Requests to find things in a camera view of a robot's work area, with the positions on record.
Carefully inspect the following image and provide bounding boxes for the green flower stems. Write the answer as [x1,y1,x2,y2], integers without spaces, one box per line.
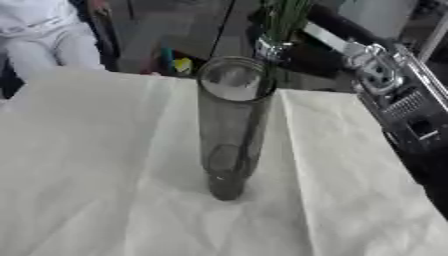
[232,0,319,179]

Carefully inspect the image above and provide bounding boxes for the tall smoky glass vase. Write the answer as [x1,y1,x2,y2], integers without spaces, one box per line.
[194,55,280,202]

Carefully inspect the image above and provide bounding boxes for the yellow object on floor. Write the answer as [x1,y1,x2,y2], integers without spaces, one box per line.
[171,57,195,76]

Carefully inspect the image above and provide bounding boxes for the thin black pole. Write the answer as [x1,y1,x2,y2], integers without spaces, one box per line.
[208,0,238,60]

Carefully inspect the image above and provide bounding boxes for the black chair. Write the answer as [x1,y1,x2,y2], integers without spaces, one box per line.
[68,0,123,73]

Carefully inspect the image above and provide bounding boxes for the person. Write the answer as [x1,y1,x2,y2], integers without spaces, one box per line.
[0,0,111,83]

